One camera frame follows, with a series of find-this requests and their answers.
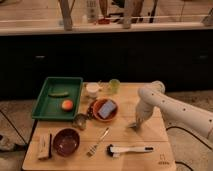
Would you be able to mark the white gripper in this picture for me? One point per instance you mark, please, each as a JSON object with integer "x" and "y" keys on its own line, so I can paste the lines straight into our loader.
{"x": 139, "y": 123}

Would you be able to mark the grey towel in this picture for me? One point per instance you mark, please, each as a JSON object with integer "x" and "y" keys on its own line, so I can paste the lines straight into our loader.
{"x": 133, "y": 126}

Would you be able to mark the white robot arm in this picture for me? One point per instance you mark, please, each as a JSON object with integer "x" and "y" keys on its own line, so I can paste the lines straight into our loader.
{"x": 153, "y": 95}

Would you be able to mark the blue sponge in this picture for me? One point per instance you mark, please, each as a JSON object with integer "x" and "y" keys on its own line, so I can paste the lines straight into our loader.
{"x": 106, "y": 109}

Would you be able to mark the orange bowl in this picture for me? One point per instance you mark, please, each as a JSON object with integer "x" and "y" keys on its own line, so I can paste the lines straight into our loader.
{"x": 97, "y": 106}

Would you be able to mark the white black dish brush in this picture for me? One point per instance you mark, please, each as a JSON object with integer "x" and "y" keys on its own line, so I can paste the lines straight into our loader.
{"x": 115, "y": 151}

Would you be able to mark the green translucent cup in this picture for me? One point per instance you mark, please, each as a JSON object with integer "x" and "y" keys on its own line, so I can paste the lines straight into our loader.
{"x": 114, "y": 85}

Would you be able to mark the white cup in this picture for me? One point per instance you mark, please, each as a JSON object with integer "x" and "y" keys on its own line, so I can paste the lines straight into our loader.
{"x": 92, "y": 89}

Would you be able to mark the metal fork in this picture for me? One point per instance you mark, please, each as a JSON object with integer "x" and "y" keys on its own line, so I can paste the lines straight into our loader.
{"x": 94, "y": 147}

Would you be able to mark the small metal cup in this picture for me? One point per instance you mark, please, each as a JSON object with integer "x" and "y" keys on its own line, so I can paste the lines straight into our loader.
{"x": 80, "y": 121}

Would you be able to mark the orange peach fruit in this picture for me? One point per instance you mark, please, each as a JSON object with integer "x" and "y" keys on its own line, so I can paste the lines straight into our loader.
{"x": 67, "y": 105}

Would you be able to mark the dark maroon bowl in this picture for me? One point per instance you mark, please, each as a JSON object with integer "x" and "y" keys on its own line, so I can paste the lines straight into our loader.
{"x": 66, "y": 142}

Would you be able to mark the green cucumber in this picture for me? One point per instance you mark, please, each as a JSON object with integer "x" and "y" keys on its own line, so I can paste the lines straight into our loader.
{"x": 62, "y": 94}

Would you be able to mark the green plastic tray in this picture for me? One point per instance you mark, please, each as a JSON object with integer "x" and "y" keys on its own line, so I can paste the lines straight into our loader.
{"x": 49, "y": 108}

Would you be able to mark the wooden block with black strip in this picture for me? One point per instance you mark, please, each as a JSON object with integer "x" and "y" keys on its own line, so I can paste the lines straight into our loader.
{"x": 44, "y": 147}

